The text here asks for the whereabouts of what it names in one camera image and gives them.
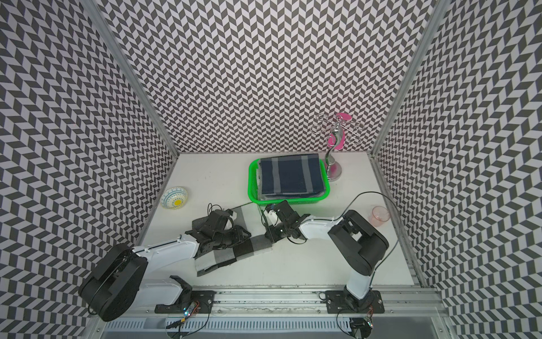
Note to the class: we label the patterned small bowl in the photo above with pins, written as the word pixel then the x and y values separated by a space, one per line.
pixel 174 198

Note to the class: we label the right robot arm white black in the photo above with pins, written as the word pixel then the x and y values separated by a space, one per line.
pixel 361 245

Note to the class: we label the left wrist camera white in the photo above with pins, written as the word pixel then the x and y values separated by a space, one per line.
pixel 221 220

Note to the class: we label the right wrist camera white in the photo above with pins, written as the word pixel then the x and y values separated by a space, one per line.
pixel 271 217

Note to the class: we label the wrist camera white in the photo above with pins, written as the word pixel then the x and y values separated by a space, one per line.
pixel 221 220
pixel 271 217

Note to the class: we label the pink plastic cup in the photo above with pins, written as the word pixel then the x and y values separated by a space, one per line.
pixel 379 216

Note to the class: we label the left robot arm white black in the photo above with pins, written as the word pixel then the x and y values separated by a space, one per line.
pixel 124 280

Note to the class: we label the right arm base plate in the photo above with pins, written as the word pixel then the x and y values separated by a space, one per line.
pixel 343 301

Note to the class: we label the green plastic basket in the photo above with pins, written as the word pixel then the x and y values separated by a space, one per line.
pixel 252 188

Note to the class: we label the aluminium front rail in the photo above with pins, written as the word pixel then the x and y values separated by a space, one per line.
pixel 310 301

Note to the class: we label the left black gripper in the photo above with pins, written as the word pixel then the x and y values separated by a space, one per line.
pixel 239 238

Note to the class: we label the navy striped scarf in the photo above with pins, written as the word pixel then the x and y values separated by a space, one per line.
pixel 290 176

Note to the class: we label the black grey block scarf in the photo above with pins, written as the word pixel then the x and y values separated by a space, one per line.
pixel 207 260

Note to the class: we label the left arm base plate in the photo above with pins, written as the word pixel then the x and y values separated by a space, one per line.
pixel 200 300

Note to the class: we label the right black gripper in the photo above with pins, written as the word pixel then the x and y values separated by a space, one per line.
pixel 271 234

